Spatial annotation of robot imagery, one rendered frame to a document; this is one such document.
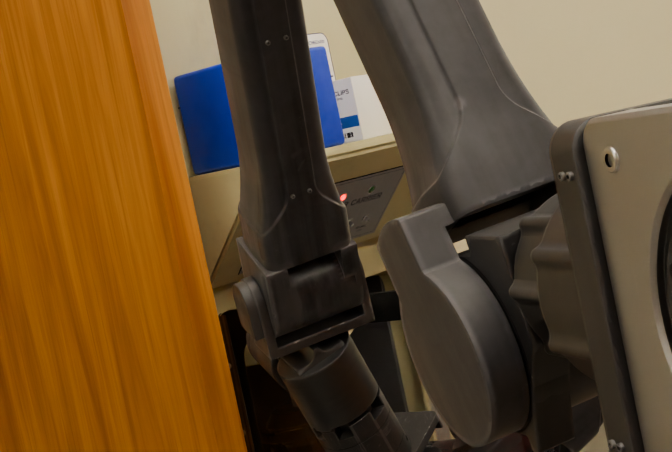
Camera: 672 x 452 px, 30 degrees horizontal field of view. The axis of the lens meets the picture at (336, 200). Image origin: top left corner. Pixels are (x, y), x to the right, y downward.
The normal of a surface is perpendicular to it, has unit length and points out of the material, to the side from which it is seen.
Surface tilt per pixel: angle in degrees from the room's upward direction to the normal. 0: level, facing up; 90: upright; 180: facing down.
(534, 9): 90
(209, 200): 90
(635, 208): 90
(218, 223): 90
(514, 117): 72
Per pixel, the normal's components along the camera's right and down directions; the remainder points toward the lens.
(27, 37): -0.66, 0.18
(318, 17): 0.73, -0.11
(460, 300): 0.03, -0.64
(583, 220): -0.93, 0.22
